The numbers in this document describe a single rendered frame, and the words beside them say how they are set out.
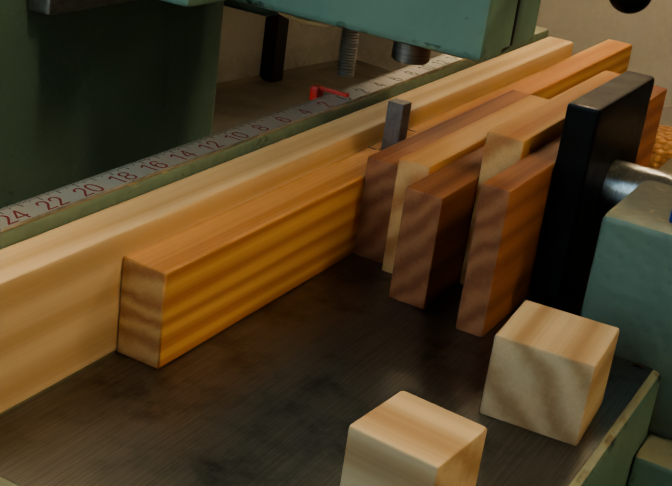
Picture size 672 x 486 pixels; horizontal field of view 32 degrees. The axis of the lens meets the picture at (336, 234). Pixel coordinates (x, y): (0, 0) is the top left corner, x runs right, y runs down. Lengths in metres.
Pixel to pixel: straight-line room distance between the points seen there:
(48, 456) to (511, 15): 0.29
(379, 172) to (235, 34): 3.62
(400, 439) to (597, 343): 0.11
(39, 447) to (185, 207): 0.12
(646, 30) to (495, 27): 3.57
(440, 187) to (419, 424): 0.17
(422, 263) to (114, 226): 0.14
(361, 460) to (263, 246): 0.15
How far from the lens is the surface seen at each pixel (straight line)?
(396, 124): 0.59
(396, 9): 0.55
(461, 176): 0.53
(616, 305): 0.51
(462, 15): 0.54
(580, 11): 4.21
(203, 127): 0.78
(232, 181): 0.50
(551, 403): 0.44
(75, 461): 0.40
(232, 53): 4.18
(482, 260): 0.50
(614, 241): 0.50
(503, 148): 0.53
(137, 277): 0.44
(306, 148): 0.55
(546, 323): 0.45
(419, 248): 0.51
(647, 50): 4.12
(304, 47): 4.48
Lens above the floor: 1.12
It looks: 22 degrees down
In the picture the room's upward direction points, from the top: 8 degrees clockwise
